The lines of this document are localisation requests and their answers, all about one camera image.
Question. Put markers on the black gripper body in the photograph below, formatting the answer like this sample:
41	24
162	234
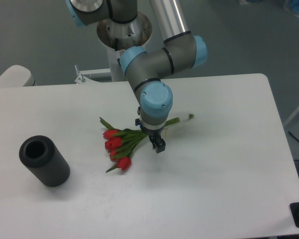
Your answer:
152	126

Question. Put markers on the red tulip bouquet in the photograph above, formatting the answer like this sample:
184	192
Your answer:
120	144

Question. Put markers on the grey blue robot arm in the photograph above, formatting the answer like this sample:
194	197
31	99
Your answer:
144	71

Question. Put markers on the black ribbed cylindrical vase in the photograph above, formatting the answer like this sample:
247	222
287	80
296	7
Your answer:
41	157

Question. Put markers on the white rounded chair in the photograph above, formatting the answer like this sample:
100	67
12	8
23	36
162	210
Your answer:
17	76

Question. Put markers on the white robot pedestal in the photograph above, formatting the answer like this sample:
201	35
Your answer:
117	38

